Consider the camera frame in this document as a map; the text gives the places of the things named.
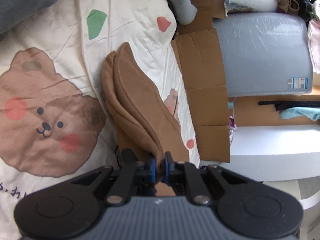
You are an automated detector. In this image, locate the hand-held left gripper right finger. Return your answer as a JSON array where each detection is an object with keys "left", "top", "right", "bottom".
[{"left": 161, "top": 151, "right": 247, "bottom": 205}]

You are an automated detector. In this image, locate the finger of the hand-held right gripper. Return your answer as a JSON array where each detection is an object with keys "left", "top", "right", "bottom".
[{"left": 121, "top": 148, "right": 137, "bottom": 167}]

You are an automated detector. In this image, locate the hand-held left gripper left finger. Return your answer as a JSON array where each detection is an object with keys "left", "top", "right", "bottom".
[{"left": 71, "top": 158, "right": 157, "bottom": 205}]

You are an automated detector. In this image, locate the brown printed t-shirt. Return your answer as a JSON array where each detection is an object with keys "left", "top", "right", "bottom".
[{"left": 101, "top": 42, "right": 190, "bottom": 197}]

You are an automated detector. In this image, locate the brown board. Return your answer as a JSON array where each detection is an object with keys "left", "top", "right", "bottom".
[{"left": 229, "top": 94, "right": 320, "bottom": 127}]

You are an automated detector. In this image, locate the flattened cardboard sheet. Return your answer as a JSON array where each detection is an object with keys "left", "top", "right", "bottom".
[{"left": 171, "top": 0, "right": 230, "bottom": 162}]

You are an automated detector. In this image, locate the cream bear print blanket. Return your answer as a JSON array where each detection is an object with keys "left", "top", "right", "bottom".
[{"left": 0, "top": 0, "right": 202, "bottom": 240}]

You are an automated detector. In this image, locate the teal hanging cloth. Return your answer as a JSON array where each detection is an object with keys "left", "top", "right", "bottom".
[{"left": 280, "top": 107, "right": 320, "bottom": 121}]

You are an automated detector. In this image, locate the grey plastic-wrapped appliance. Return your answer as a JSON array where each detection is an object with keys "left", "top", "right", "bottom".
[{"left": 212, "top": 12, "right": 313, "bottom": 98}]

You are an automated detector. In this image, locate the grey neck pillow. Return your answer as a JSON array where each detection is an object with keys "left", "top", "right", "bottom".
[{"left": 166, "top": 0, "right": 198, "bottom": 25}]

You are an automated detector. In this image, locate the grey-blue sweatshirt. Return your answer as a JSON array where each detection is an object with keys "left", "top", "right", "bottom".
[{"left": 0, "top": 0, "right": 73, "bottom": 34}]

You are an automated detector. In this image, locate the pale pink hanging garment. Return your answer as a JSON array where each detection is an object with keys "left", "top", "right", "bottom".
[{"left": 307, "top": 19, "right": 320, "bottom": 75}]

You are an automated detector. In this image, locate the olive hanging garment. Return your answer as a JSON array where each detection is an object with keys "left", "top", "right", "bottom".
[{"left": 276, "top": 0, "right": 300, "bottom": 14}]

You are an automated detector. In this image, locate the black hanging garment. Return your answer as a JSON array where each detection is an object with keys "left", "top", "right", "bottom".
[{"left": 279, "top": 0, "right": 320, "bottom": 22}]

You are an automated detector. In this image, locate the black hanging strap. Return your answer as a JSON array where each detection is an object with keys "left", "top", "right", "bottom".
[{"left": 258, "top": 100, "right": 320, "bottom": 112}]

